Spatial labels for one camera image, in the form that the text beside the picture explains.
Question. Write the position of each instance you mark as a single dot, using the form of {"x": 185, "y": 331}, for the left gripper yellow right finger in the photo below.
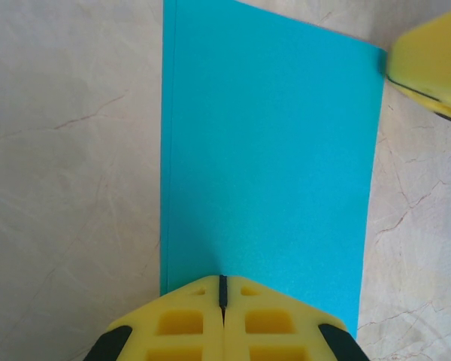
{"x": 270, "y": 327}

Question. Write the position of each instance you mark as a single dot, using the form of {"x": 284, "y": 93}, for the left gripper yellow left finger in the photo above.
{"x": 180, "y": 327}

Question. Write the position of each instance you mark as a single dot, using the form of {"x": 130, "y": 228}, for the blue square paper sheet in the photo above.
{"x": 267, "y": 150}

